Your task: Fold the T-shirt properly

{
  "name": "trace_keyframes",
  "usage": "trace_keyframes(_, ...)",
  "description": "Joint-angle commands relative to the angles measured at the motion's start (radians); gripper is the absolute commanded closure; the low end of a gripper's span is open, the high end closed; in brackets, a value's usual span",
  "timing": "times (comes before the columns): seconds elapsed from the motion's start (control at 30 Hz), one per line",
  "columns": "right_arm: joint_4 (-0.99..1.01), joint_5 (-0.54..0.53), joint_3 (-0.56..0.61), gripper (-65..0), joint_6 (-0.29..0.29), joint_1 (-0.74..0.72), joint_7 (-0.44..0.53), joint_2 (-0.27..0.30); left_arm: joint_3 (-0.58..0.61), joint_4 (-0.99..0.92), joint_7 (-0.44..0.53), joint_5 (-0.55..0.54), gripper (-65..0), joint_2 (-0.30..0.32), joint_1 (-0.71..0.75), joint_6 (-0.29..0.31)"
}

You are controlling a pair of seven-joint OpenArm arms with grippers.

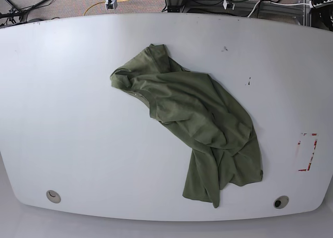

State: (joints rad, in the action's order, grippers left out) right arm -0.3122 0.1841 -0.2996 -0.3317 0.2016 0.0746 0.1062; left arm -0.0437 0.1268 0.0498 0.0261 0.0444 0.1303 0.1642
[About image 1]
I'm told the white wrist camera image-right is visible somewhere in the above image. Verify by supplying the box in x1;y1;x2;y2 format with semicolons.
223;0;235;10

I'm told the grey table grommet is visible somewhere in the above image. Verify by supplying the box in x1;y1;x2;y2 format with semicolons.
46;190;61;204
273;195;289;209

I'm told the left grey table grommet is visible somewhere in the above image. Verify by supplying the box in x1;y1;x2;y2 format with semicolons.
46;190;61;204

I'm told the red tape rectangle marking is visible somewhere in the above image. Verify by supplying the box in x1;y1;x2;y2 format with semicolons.
295;133;318;172

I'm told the yellow cable on floor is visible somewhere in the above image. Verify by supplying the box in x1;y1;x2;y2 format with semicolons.
83;0;132;16

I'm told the white power strip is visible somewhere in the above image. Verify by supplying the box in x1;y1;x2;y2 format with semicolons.
310;0;332;8

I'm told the black tripod leg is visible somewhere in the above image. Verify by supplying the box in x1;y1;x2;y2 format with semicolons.
1;0;55;29

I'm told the olive green T-shirt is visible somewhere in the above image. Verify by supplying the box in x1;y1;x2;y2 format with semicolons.
110;45;263;208

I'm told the right grey table grommet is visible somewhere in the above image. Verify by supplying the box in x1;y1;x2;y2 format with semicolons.
273;195;289;209

